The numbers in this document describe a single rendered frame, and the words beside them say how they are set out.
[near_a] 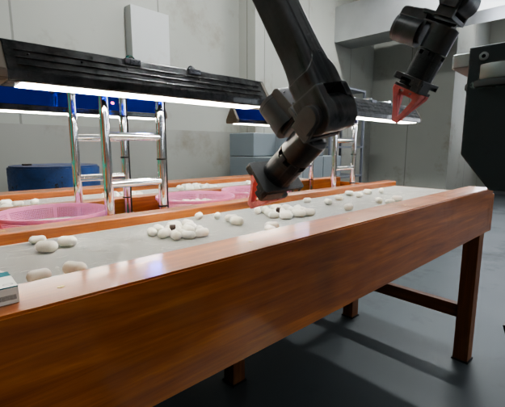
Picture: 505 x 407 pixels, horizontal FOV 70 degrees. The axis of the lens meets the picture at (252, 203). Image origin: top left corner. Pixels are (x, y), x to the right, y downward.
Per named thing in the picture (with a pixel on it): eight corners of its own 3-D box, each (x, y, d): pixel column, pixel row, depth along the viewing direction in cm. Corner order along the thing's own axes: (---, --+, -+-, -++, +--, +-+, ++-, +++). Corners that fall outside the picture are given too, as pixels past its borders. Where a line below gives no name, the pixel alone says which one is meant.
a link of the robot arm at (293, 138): (316, 146, 55) (337, 143, 59) (292, 112, 57) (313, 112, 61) (290, 174, 59) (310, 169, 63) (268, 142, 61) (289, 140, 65)
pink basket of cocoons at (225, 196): (248, 219, 131) (248, 193, 129) (208, 235, 107) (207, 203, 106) (187, 213, 142) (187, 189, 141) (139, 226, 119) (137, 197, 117)
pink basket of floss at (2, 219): (127, 234, 107) (124, 203, 106) (76, 263, 81) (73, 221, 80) (41, 232, 110) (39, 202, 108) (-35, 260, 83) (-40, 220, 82)
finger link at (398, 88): (377, 115, 82) (398, 73, 78) (390, 117, 87) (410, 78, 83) (403, 127, 78) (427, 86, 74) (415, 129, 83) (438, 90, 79)
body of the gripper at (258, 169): (242, 169, 64) (265, 140, 59) (282, 165, 71) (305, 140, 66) (259, 199, 62) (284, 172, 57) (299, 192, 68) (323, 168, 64)
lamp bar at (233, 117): (321, 127, 204) (321, 114, 203) (236, 123, 163) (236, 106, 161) (309, 127, 210) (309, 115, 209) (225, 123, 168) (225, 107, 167)
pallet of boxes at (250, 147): (289, 219, 470) (291, 135, 453) (338, 228, 421) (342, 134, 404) (229, 233, 393) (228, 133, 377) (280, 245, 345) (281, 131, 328)
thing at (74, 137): (137, 224, 121) (130, 86, 114) (73, 234, 108) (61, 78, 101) (115, 216, 135) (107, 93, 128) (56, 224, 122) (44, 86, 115)
